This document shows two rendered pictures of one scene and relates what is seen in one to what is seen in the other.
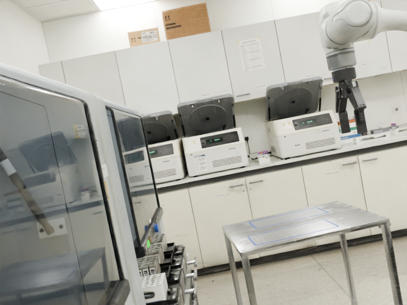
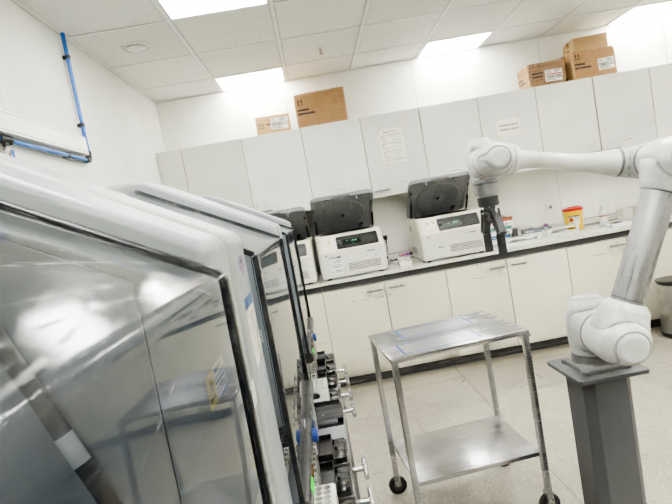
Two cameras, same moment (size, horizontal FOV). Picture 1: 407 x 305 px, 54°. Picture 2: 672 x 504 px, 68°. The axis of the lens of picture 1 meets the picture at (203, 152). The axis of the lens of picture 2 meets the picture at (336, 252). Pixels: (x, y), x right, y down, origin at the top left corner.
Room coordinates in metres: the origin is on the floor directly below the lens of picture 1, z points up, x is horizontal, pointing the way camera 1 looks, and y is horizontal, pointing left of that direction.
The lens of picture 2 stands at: (-0.48, 0.12, 1.44)
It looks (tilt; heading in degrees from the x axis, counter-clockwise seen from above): 5 degrees down; 359
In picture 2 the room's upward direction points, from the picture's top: 10 degrees counter-clockwise
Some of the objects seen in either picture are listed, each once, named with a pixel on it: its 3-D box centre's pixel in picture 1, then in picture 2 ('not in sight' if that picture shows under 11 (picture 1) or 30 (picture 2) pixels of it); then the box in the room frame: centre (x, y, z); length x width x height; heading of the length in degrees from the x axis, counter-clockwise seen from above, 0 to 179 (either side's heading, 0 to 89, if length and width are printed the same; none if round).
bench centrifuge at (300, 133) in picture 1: (297, 117); (442, 215); (3.82, -0.96, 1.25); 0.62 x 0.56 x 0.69; 0
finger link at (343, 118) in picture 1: (344, 123); (488, 243); (1.38, -0.50, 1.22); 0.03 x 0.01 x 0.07; 90
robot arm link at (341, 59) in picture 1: (341, 60); (486, 188); (1.31, -0.50, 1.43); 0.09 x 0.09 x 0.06
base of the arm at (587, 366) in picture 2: not in sight; (591, 356); (1.33, -0.81, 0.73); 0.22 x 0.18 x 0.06; 0
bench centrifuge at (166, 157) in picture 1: (152, 148); (281, 248); (3.81, 0.48, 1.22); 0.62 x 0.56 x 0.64; 178
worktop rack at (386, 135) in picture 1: (370, 138); (521, 240); (3.65, -1.55, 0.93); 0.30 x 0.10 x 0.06; 82
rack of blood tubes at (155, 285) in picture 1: (119, 296); (286, 398); (1.21, 0.34, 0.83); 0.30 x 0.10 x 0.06; 90
